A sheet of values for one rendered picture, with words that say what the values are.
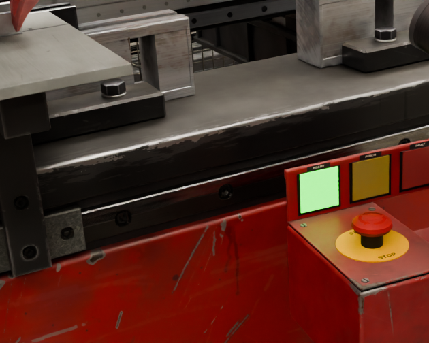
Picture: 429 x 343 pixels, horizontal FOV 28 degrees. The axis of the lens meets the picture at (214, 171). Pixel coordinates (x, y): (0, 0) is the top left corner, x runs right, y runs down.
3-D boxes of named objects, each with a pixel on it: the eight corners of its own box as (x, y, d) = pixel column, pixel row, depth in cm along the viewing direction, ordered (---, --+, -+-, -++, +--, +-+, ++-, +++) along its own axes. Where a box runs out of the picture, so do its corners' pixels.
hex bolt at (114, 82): (106, 99, 93) (105, 86, 93) (99, 93, 96) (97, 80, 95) (129, 95, 94) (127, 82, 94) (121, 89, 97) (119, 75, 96)
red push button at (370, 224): (364, 263, 83) (364, 230, 82) (344, 246, 86) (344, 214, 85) (400, 254, 84) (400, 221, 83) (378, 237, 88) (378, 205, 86)
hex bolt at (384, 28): (383, 43, 107) (383, 31, 106) (370, 39, 109) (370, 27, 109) (400, 40, 108) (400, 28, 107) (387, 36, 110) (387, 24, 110)
